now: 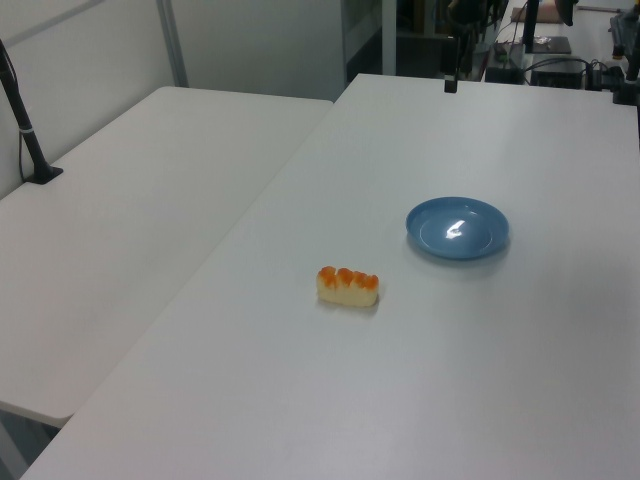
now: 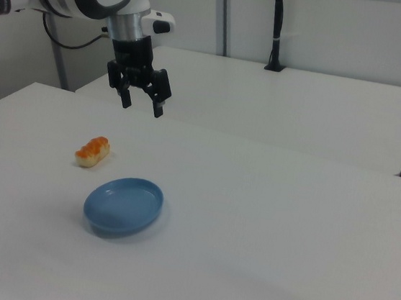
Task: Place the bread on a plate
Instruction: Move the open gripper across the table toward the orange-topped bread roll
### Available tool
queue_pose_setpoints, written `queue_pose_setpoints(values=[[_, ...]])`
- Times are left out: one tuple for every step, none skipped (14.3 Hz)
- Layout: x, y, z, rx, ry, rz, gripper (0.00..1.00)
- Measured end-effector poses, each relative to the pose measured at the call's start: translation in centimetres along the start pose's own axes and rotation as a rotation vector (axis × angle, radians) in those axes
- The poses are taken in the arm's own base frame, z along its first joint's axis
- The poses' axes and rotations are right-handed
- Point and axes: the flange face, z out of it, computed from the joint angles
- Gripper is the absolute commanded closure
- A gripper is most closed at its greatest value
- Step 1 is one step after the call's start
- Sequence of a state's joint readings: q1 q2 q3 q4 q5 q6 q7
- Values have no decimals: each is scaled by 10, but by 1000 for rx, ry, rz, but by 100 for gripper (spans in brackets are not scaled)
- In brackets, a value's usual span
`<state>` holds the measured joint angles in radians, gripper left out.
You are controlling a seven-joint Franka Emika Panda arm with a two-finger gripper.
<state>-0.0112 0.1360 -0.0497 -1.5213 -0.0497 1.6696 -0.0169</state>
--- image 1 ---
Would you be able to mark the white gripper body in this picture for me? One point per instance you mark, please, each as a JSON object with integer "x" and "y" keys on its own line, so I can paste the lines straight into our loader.
{"x": 453, "y": 55}

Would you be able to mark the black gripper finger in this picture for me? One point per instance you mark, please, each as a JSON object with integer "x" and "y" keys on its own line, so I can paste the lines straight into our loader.
{"x": 450, "y": 84}

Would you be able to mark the bread with orange topping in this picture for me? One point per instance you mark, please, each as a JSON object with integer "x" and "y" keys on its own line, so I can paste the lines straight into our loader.
{"x": 345, "y": 292}

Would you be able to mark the blue round plate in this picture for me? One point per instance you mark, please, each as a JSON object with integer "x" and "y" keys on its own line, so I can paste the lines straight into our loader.
{"x": 457, "y": 230}

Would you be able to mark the black flat device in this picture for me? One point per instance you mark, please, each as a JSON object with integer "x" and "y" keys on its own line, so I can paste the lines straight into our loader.
{"x": 550, "y": 45}

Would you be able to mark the black electronics box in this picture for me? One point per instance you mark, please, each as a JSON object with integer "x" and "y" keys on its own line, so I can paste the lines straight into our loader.
{"x": 555, "y": 75}

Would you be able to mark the white side table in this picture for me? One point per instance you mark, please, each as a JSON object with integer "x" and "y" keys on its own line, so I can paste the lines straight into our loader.
{"x": 125, "y": 225}

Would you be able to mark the black upright stand post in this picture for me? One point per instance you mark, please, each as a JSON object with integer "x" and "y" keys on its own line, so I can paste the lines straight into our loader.
{"x": 530, "y": 25}

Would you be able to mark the black camera pole with base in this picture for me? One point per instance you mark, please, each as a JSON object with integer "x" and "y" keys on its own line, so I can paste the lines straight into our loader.
{"x": 23, "y": 121}

